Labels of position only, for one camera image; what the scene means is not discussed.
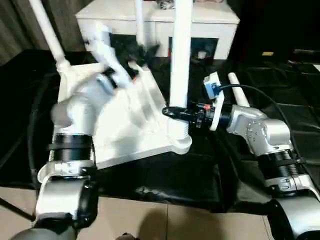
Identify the white plastic table leg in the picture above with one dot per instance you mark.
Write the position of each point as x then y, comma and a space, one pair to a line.
181, 62
240, 92
50, 37
140, 22

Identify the white plastic table top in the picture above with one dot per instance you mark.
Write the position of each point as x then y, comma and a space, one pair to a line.
140, 112

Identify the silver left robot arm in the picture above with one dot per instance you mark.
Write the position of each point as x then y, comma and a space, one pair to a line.
72, 112

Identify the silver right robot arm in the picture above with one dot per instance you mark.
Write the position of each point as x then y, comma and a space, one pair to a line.
262, 132

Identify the red and white container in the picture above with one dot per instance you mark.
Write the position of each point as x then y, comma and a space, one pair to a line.
171, 47

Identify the bag of black items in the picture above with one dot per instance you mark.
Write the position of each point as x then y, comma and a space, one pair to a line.
165, 3

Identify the white sideboard cabinet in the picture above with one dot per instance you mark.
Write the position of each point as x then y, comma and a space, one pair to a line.
212, 27

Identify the beige plush toy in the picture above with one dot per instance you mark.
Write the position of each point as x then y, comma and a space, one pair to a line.
207, 1

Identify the black plastic mat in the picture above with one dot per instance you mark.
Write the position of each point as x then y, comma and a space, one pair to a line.
275, 87

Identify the small yellow label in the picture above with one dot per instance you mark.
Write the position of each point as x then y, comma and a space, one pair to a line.
267, 53

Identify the dark grey curtain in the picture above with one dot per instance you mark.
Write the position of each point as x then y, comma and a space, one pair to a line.
25, 25

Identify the black low cabinet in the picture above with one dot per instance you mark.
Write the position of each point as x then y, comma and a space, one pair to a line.
275, 25

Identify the white flat board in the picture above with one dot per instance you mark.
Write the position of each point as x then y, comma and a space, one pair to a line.
317, 67

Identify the black tripod leg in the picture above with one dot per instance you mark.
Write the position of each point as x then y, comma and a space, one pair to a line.
16, 208

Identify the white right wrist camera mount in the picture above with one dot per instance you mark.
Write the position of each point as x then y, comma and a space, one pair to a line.
217, 107

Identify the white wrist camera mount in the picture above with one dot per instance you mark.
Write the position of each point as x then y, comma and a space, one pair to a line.
102, 45
217, 107

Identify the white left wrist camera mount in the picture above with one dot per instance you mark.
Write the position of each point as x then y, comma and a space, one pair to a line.
102, 45

